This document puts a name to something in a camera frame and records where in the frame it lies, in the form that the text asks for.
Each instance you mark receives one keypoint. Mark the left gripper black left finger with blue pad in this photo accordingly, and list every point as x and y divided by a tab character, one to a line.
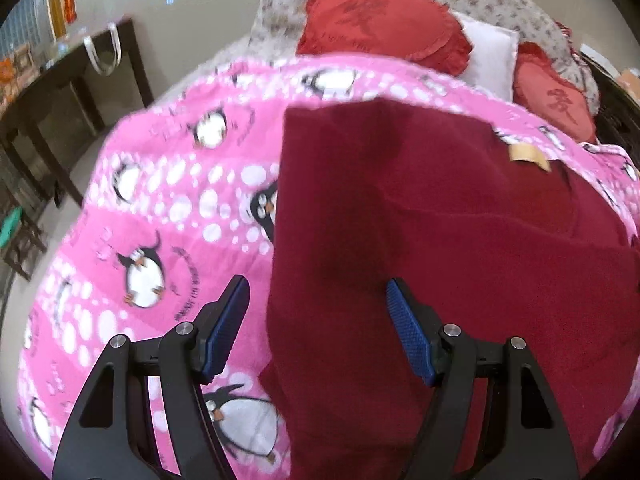
110	434

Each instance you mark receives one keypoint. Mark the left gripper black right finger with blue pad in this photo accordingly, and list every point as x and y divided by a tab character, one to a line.
492	415

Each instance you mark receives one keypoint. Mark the dark red garment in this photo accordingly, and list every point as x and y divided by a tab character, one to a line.
376	190

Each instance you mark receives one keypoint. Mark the pink penguin blanket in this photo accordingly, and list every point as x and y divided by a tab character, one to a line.
184	195

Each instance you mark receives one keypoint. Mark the dark wooden bedside table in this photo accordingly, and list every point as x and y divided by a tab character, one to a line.
618	118

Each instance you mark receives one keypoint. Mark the small red heart cushion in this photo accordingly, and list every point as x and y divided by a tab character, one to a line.
540	89

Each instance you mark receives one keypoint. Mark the white pillow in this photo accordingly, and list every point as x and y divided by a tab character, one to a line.
493	57

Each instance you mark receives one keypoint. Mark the grey floral bed cover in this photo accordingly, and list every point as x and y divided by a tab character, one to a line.
278	24

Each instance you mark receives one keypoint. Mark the large red heart cushion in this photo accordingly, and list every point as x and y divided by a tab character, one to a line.
422	32

